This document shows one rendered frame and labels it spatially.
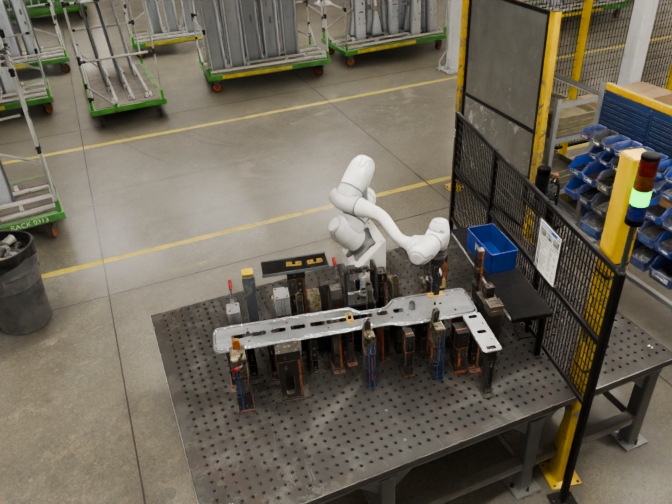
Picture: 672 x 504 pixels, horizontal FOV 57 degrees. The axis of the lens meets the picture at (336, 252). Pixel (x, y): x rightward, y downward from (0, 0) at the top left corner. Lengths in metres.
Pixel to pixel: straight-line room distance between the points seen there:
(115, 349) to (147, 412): 0.74
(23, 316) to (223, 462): 2.64
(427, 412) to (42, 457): 2.43
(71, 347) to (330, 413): 2.51
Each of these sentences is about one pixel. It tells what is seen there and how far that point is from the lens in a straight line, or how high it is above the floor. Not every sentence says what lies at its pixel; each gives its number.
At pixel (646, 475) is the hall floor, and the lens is 4.13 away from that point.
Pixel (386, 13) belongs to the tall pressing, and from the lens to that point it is 11.22.
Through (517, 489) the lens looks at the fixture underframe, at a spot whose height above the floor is 0.02.
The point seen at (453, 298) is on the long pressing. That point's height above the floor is 1.00.
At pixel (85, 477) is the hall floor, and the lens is 4.18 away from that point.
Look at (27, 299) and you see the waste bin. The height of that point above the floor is 0.31.
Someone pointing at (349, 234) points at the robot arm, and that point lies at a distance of 3.82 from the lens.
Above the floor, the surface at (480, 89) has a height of 1.16.
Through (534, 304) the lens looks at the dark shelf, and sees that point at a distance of 3.38.
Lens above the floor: 3.08
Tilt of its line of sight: 34 degrees down
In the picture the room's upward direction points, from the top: 3 degrees counter-clockwise
